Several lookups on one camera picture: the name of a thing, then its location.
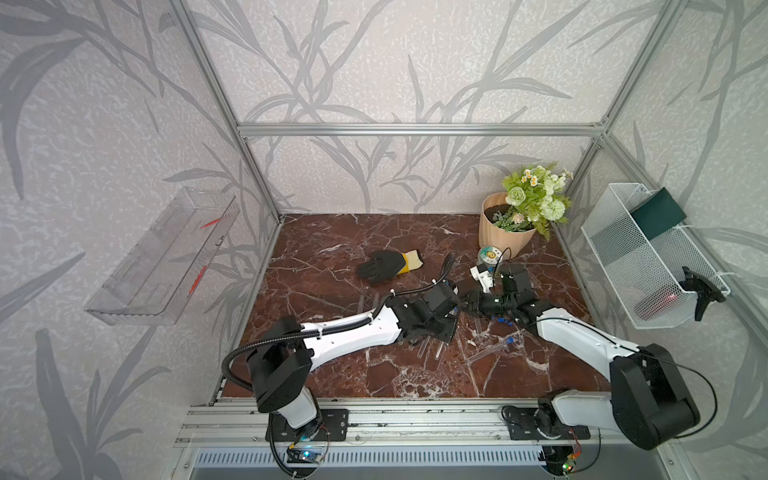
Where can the dark green card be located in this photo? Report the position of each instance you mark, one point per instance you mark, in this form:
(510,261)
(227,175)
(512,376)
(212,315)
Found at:
(657,214)

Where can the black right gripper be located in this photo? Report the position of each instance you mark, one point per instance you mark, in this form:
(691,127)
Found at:
(474,298)

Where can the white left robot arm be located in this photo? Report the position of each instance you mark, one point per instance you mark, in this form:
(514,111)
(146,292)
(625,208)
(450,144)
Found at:
(280,366)

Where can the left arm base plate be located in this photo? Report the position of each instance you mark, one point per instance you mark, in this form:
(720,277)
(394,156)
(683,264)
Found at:
(328,424)

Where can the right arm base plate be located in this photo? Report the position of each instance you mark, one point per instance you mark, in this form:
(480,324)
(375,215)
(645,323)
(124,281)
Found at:
(539,424)

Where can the green white artificial flowers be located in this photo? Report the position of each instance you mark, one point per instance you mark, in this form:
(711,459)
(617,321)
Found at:
(535,200)

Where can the white wire mesh basket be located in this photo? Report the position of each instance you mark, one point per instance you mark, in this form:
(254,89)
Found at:
(645,274)

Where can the aluminium front rail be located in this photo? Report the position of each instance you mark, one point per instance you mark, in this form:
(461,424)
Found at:
(235,422)

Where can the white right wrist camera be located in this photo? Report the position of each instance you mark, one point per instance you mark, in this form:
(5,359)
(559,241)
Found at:
(483,276)

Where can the clear acrylic wall shelf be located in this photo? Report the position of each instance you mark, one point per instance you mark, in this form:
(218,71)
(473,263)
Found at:
(158,277)

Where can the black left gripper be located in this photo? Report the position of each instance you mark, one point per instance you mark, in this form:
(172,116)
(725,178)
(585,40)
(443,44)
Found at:
(451,325)

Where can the green round tape tin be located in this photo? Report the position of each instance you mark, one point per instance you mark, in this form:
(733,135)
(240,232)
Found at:
(489,256)

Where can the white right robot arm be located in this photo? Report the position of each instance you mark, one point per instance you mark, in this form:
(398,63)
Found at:
(648,401)

